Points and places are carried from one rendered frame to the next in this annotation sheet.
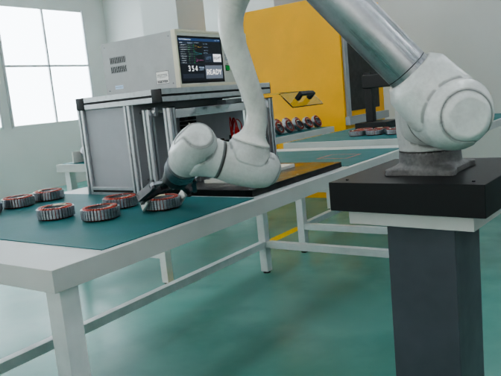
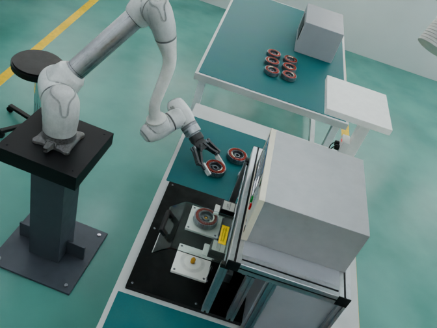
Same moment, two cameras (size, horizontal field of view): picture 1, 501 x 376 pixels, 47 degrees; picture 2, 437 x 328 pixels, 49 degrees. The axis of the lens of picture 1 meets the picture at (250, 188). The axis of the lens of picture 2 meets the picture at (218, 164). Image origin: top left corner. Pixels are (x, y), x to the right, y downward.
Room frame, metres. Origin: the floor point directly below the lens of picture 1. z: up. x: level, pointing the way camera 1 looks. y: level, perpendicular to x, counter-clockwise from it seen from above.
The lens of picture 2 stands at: (3.30, -0.88, 2.35)
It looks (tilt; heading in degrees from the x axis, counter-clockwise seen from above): 39 degrees down; 143
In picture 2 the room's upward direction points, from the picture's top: 19 degrees clockwise
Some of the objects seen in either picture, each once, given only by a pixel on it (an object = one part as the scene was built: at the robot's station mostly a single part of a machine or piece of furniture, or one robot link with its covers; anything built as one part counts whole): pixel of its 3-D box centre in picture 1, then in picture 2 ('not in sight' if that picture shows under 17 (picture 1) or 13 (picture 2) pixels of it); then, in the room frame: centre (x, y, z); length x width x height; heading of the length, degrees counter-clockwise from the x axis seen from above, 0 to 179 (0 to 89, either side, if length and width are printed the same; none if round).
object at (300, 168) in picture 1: (248, 177); (200, 245); (2.19, 0.00, 0.76); 0.64 x 0.47 x 0.02; 145
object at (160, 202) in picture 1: (162, 201); (214, 168); (1.74, 0.27, 0.77); 0.11 x 0.11 x 0.04
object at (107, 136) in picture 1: (110, 151); not in sight; (2.15, 0.50, 0.91); 0.28 x 0.03 x 0.32; 55
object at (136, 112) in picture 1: (196, 137); (264, 239); (2.33, 0.20, 0.92); 0.66 x 0.01 x 0.30; 145
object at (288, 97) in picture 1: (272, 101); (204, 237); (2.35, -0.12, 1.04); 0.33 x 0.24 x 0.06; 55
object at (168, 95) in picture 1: (179, 95); (293, 216); (2.37, 0.25, 1.09); 0.68 x 0.44 x 0.05; 145
